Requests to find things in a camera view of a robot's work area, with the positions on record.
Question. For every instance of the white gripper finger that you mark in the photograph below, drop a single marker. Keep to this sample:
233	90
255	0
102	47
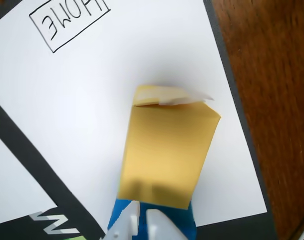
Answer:
126	220
156	227

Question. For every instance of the yellow paper box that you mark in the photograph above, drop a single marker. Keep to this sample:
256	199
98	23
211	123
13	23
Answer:
166	150

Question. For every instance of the blue paper box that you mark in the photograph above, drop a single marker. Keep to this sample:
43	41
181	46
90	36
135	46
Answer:
181	222

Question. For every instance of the white zone one sheet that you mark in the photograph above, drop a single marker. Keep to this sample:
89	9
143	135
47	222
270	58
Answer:
12	187

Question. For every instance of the white home zone sheet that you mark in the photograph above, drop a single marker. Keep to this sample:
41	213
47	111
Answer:
79	100

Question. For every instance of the dark grey printed mat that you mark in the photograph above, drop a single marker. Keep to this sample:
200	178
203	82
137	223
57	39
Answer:
29	157

